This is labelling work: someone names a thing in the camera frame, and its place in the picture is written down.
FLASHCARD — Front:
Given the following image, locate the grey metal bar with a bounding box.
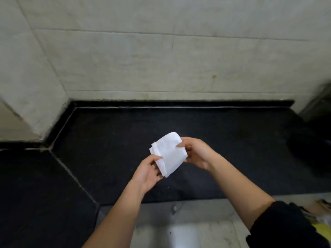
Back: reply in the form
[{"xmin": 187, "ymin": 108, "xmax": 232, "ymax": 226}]
[{"xmin": 299, "ymin": 84, "xmax": 331, "ymax": 120}]

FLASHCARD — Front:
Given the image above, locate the person's right hand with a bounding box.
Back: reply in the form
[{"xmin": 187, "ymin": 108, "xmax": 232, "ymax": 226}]
[{"xmin": 177, "ymin": 136, "xmax": 221, "ymax": 172}]

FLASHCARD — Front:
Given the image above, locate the grey cupboard door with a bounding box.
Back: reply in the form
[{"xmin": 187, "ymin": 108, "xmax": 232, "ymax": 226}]
[{"xmin": 97, "ymin": 198, "xmax": 233, "ymax": 227}]

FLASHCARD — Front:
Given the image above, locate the white terry cloth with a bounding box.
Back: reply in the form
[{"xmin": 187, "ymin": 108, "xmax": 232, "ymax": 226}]
[{"xmin": 149, "ymin": 131, "xmax": 189, "ymax": 178}]

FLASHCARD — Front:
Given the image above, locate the person's right forearm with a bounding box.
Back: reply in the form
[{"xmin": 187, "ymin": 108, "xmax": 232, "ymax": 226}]
[{"xmin": 207, "ymin": 155, "xmax": 276, "ymax": 230}]

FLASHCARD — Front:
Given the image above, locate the person's left hand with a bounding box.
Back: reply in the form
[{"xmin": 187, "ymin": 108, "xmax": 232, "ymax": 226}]
[{"xmin": 130, "ymin": 154, "xmax": 164, "ymax": 196}]

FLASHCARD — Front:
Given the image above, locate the person's left forearm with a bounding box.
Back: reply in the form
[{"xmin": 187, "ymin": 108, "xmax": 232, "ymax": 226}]
[{"xmin": 82, "ymin": 183, "xmax": 145, "ymax": 248}]

